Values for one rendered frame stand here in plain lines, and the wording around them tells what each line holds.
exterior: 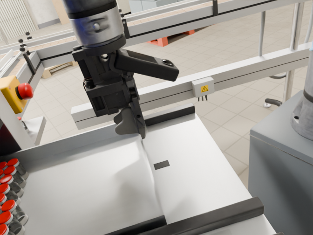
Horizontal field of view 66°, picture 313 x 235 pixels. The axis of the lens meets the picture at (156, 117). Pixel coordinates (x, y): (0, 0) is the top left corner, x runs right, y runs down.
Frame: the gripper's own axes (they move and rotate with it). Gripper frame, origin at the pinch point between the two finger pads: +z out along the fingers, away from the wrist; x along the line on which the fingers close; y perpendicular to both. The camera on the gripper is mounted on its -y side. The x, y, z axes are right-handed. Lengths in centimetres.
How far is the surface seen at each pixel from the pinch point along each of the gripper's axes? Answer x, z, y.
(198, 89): -80, 41, -36
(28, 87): -17.3, -9.6, 23.4
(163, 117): -6.3, 2.3, -5.1
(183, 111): -6.3, 2.3, -9.9
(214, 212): 20.7, 1.5, -6.1
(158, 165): 6.9, 3.4, -0.5
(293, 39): -87, 32, -100
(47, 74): -313, 84, 113
